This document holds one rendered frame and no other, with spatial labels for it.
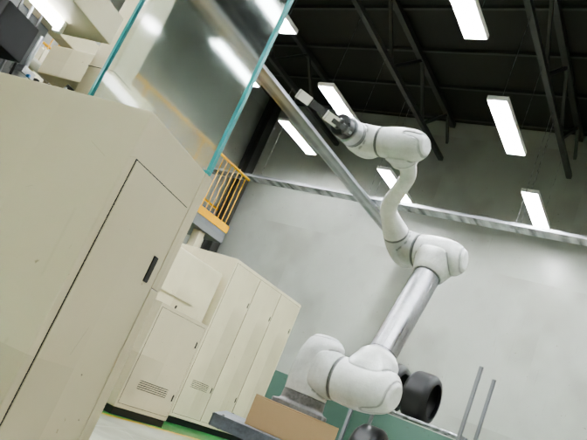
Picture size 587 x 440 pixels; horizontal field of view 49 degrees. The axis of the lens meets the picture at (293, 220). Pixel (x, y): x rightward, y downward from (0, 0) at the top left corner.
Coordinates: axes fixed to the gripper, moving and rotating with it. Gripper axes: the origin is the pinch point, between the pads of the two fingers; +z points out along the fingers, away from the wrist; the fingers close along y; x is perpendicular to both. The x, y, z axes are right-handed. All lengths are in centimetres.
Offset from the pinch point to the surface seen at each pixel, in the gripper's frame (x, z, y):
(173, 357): -326, -399, 272
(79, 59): -47, -7, 125
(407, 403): -207, -544, 84
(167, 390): -360, -405, 256
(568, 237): 62, -929, 180
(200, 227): -296, -658, 580
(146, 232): -52, 36, -10
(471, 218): -8, -924, 324
